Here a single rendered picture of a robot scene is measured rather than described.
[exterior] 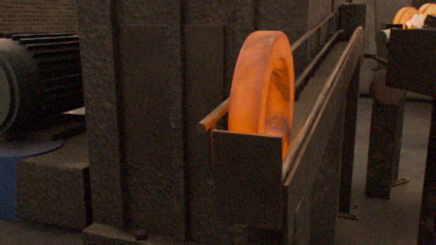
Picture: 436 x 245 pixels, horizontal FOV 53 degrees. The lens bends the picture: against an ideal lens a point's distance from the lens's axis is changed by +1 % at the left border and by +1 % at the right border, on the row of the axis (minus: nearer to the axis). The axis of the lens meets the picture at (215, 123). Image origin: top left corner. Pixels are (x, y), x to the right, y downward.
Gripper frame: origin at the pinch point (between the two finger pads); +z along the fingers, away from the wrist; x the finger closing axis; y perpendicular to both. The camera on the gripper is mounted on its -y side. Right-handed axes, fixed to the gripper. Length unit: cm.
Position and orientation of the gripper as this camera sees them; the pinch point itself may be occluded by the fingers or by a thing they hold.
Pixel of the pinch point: (407, 24)
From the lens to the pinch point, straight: 208.9
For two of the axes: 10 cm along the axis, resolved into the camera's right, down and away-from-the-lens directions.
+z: -5.3, -4.9, 7.0
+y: 1.7, -8.6, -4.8
